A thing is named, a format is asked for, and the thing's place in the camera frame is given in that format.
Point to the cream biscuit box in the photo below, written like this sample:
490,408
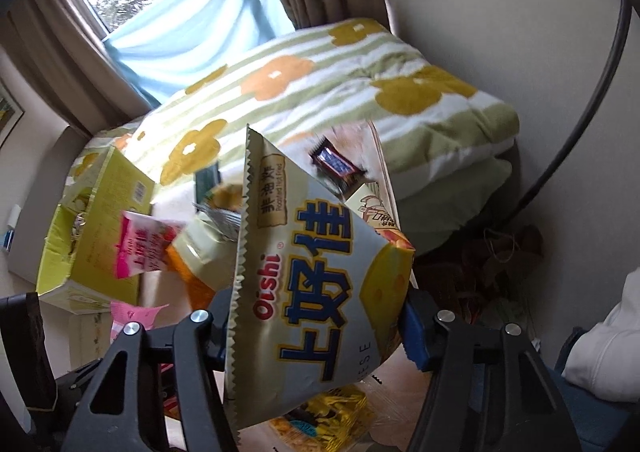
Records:
375,214

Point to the orange cream snack bag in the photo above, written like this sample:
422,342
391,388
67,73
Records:
200,257

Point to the cream floral blanket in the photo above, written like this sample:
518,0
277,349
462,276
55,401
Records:
175,202

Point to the silver yellow snack bag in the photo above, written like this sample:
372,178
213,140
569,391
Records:
225,202

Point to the white blue tube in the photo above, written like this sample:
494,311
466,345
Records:
7,232

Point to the dark brown chocolate bar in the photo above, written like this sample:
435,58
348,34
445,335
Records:
335,164

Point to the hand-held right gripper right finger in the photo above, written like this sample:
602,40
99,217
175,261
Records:
415,332

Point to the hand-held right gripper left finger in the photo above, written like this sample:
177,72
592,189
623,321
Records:
210,332

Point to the pale green bedding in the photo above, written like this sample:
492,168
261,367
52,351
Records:
450,202

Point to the grey headboard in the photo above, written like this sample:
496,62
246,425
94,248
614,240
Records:
45,182

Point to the pink snack packet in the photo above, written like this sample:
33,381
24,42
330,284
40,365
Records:
132,314
140,247

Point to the yellow dark snack packet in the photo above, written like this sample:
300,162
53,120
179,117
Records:
330,417

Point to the dark green snack bar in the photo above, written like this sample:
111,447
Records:
207,182

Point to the dark floral bag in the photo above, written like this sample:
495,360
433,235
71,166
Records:
480,272

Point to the yellow-green cardboard box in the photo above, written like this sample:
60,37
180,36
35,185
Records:
95,237

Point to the white cloth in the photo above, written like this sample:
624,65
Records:
610,347

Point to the white yellow chip bag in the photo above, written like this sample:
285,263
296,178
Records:
310,282

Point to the striped floral quilt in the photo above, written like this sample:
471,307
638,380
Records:
325,96

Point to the wall poster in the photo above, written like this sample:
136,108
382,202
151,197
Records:
7,114

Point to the light blue cloth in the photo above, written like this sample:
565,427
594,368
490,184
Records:
200,31

